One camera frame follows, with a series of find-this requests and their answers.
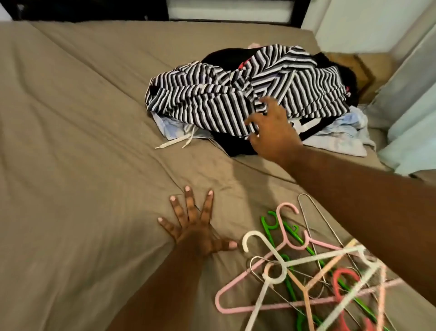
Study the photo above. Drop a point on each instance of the person's right hand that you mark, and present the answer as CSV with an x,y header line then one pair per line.
x,y
276,136

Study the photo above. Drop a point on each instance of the person's left hand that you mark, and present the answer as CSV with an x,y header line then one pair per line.
x,y
196,232

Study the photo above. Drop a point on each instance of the light blue garment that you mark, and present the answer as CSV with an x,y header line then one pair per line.
x,y
344,133

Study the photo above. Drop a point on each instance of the black white striped garment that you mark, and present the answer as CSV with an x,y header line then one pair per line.
x,y
211,95

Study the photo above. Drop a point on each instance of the pile of coloured plastic hangers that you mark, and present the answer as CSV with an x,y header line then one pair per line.
x,y
293,273

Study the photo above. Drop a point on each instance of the person's left forearm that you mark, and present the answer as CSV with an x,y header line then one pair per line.
x,y
163,293

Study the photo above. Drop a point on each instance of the person's right forearm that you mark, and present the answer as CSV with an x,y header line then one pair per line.
x,y
368,204

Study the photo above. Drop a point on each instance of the bed with taupe sheet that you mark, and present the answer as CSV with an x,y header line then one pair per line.
x,y
75,150

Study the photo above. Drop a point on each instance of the cardboard box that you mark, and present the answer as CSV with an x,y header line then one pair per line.
x,y
344,63
378,68

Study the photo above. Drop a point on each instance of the sheer white curtain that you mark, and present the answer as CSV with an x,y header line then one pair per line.
x,y
412,102

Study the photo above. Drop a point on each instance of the black slatted headboard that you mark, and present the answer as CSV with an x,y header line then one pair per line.
x,y
88,8

